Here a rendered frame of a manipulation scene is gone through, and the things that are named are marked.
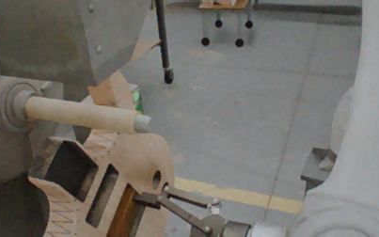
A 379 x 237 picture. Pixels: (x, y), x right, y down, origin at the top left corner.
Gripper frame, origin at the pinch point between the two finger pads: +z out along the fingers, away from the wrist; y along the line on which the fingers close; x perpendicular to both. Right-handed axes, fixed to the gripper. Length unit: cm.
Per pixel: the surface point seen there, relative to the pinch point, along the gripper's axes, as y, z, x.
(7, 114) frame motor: 5.8, 14.4, 20.6
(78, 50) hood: 1.9, -12.1, 40.4
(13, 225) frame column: -5.3, 31.6, -10.5
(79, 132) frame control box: 17.3, 22.6, -5.7
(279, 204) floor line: 60, -9, -147
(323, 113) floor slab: 157, -24, -196
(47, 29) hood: 2.5, -9.7, 41.8
